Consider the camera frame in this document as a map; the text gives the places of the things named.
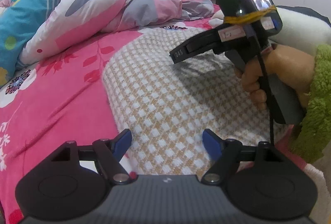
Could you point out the right forearm fleece sleeve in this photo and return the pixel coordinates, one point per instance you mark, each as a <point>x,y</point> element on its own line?
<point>313,143</point>

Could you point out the folded white clothes stack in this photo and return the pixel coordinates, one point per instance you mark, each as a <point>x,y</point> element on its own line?
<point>302,28</point>

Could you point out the pink floral bed sheet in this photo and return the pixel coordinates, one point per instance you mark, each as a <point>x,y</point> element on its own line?
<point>58,99</point>

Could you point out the pink rabbit quilt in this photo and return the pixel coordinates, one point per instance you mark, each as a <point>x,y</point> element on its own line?
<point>73,21</point>

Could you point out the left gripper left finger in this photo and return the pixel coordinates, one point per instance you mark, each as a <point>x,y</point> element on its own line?
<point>109,152</point>

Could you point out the right hand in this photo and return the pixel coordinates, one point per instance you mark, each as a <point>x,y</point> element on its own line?
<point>292,66</point>

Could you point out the beige checkered knit coat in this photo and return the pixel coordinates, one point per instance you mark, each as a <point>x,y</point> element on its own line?
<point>167,106</point>

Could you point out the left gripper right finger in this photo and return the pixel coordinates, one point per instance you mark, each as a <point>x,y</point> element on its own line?
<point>225,157</point>

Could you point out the blue cartoon quilt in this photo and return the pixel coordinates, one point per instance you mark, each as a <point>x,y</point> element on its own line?
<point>19,23</point>

